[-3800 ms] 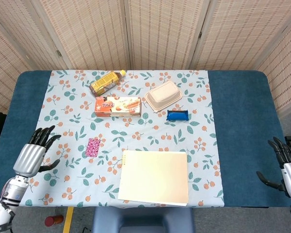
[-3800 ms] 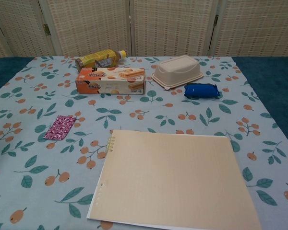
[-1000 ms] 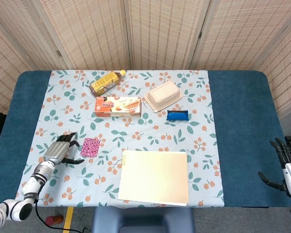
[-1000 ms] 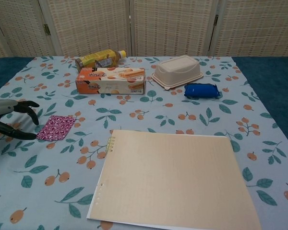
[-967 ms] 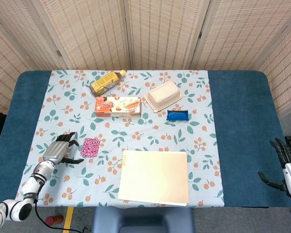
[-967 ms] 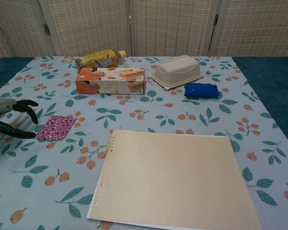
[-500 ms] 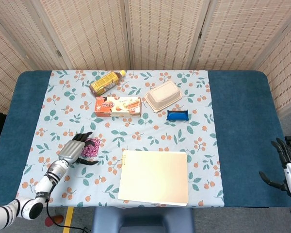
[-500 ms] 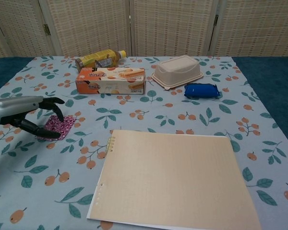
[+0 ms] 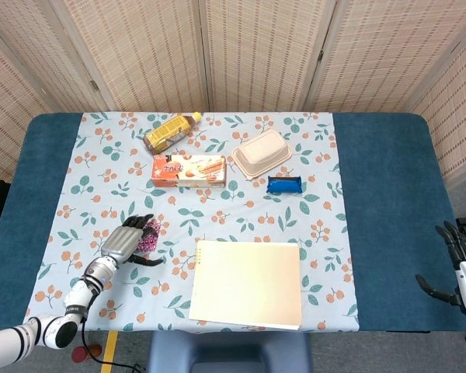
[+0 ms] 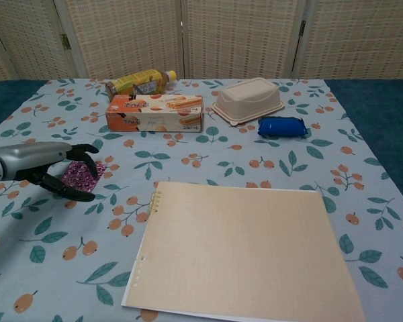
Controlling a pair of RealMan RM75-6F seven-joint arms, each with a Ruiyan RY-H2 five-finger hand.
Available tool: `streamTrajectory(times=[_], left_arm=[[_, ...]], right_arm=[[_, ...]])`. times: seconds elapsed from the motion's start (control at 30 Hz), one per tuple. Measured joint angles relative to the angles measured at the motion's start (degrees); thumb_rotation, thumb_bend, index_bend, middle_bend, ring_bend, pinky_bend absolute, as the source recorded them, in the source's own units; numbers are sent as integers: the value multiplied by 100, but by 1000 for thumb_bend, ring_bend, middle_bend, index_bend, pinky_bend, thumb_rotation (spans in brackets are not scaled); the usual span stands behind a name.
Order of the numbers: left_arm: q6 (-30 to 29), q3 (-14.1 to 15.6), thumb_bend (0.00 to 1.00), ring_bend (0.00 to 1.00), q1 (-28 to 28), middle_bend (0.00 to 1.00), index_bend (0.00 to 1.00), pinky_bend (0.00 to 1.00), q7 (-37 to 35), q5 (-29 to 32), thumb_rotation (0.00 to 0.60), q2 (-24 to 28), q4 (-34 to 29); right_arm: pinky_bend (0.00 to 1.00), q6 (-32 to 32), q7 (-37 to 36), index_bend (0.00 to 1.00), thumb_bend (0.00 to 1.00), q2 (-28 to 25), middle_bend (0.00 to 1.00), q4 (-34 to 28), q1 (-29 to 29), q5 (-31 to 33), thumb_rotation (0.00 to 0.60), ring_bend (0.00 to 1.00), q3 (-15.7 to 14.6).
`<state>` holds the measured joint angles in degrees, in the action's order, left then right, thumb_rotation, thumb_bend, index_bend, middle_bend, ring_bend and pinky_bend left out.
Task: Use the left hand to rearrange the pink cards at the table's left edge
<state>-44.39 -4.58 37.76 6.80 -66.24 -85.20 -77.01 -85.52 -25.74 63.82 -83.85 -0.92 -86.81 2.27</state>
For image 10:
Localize blue snack packet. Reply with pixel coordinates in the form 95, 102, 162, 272
257, 115, 310, 138

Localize beige lidded food container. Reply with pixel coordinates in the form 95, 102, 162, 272
210, 76, 285, 127

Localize orange biscuit roll box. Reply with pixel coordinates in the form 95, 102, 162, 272
105, 94, 205, 133

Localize floral light blue tablecloth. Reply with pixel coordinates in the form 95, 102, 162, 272
0, 77, 403, 322

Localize yellow label tea bottle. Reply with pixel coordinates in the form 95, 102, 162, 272
104, 68, 178, 101

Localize pink speckled rectangular block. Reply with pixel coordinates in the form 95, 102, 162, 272
60, 161, 107, 193

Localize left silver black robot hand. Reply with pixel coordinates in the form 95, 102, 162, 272
0, 142, 100, 203

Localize beige spiral notebook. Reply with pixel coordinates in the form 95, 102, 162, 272
120, 180, 367, 322

